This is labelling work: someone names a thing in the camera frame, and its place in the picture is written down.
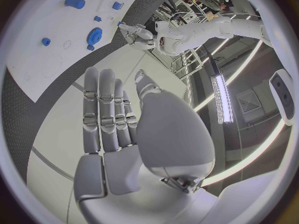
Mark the blue gear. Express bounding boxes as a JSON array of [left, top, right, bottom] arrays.
[[86, 27, 103, 46]]

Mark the white task board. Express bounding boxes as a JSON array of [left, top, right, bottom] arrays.
[[5, 0, 150, 104]]

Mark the large blue cylinder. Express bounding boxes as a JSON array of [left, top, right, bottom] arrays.
[[64, 0, 86, 9]]

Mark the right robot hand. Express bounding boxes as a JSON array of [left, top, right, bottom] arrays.
[[73, 66, 216, 224]]

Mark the glowing light bar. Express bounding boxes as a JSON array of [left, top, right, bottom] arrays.
[[210, 74, 234, 125]]

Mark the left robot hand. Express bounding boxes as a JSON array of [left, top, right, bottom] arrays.
[[118, 23, 156, 50]]

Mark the metal frame rack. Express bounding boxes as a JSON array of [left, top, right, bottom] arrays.
[[169, 49, 204, 80]]

